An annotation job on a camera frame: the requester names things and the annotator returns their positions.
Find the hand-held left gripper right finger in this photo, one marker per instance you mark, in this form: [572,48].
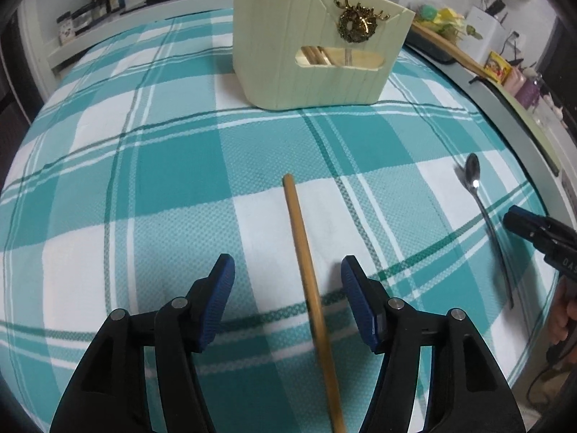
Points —
[360,306]

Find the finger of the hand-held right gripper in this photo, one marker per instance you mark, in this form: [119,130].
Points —
[527,228]

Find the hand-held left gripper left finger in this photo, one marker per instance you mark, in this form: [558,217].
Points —
[216,306]

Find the steel spoon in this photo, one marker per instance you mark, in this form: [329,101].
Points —
[472,173]

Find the cream plastic utensil holder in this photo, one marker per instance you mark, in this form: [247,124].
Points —
[279,54]

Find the person's right hand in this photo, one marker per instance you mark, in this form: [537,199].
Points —
[563,315]

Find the purple glitter cup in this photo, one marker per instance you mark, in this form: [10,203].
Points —
[528,94]

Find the teal plaid tablecloth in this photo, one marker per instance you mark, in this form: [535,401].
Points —
[157,167]

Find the yellow snack packet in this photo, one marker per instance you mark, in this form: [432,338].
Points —
[498,66]

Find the wooden cutting board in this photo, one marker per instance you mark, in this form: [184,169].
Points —
[450,49]

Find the white knife block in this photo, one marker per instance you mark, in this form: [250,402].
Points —
[484,31]

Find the bag of colourful sponges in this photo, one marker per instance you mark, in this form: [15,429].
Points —
[439,16]

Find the small white seasoning box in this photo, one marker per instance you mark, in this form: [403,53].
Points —
[66,29]

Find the dark spice jar rack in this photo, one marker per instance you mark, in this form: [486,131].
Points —
[82,18]

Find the white wall outlet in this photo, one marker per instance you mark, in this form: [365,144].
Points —
[515,41]

